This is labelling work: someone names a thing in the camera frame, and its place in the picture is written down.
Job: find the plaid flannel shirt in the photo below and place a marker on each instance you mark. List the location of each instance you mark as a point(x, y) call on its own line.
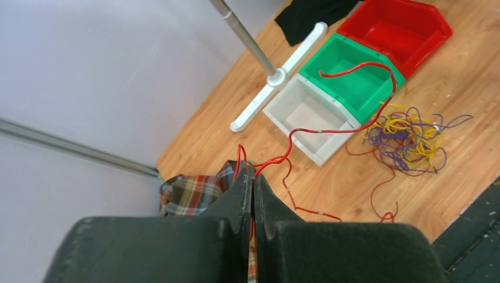
point(195, 191)

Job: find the metal clothes rack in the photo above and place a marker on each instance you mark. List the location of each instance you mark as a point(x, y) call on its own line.
point(277, 77)

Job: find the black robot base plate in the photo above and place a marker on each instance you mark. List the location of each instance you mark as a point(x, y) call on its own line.
point(468, 249)

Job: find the green plastic bin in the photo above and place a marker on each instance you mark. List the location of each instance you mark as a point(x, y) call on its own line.
point(361, 92)

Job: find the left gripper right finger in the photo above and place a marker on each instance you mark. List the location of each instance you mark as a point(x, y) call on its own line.
point(289, 249)

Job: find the white plastic bin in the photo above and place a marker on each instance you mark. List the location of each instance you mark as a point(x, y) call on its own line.
point(301, 104)

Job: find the aluminium frame rail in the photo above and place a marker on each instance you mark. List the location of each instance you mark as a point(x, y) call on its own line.
point(41, 138)

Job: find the black t-shirt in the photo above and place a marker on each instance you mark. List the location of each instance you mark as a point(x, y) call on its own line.
point(298, 19)

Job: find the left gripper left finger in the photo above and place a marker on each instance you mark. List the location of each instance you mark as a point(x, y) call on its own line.
point(113, 249)

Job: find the red plastic bin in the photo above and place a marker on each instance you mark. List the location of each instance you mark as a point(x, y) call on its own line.
point(407, 32)

